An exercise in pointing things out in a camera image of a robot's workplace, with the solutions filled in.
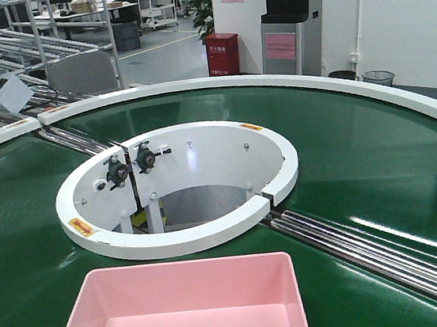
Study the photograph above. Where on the red fire extinguisher cabinet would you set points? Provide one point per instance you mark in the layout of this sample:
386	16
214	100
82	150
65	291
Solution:
222	54

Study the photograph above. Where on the steel transfer rollers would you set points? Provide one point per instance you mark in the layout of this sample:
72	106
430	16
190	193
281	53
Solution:
409	267
80	143

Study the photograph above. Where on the wire mesh waste basket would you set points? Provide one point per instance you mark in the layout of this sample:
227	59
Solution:
379	77

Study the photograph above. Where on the steel transfer rollers right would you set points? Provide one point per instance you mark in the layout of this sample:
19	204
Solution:
409	267

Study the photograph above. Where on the pink plastic bin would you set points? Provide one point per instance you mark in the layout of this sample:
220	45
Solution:
243	291

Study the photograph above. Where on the steel transfer rollers left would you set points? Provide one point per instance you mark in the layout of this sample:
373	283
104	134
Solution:
80	143

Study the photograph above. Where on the metal roller conveyor rack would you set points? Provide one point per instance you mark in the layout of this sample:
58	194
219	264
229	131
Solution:
29	56

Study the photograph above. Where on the green potted plant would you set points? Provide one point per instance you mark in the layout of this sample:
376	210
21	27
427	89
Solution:
203	20

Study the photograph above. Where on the black and silver water dispenser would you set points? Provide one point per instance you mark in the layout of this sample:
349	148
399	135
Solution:
281	29

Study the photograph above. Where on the white outer conveyor rim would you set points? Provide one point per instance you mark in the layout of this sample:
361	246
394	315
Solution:
418	103

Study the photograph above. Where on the white box on rack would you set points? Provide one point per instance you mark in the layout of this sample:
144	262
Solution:
14	94

